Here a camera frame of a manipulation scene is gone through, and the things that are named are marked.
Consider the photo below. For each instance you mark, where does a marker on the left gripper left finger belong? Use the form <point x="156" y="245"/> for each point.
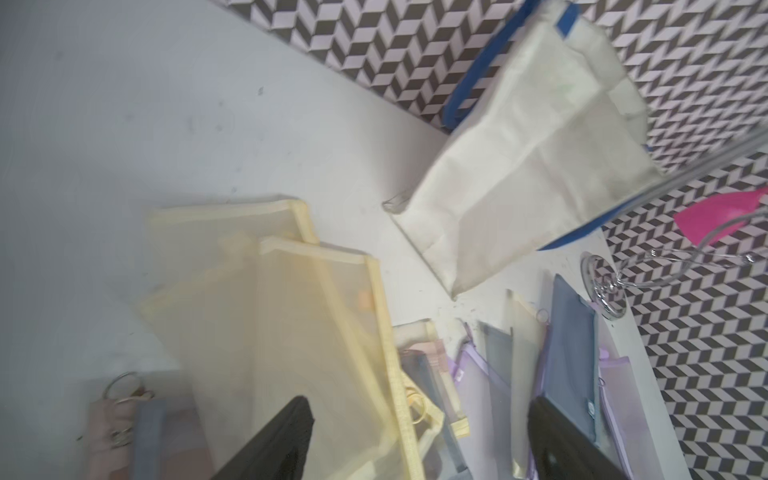
<point x="279" y="450"/>

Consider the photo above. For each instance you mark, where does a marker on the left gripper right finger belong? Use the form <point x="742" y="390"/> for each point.
<point x="560" y="451"/>

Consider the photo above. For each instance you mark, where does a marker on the large yellow trim mesh pouch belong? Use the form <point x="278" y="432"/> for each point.
<point x="273" y="319"/>

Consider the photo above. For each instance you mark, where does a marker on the white canvas bag blue handles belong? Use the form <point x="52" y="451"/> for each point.
<point x="556" y="142"/>

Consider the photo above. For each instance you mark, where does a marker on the grey blue mesh pouch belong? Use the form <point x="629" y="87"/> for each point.
<point x="570" y="379"/>

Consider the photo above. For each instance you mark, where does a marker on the right purple mesh pouch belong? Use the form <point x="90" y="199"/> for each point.
<point x="625" y="420"/>

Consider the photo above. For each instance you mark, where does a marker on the purple mesh pencil pouch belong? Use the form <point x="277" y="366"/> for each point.
<point x="487" y="447"/>

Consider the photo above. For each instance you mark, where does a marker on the grey mesh flat pouch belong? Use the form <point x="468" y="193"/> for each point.
<point x="498" y="356"/>

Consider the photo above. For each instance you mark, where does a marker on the chrome wire stand pink discs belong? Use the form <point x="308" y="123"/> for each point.
<point x="702" y="224"/>

